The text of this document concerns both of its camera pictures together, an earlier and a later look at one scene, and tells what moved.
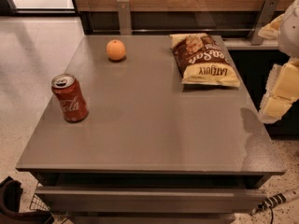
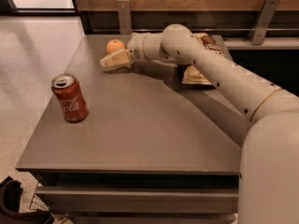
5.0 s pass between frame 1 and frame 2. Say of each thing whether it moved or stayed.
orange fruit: stayed
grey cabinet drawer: stayed
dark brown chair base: stayed
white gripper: moved
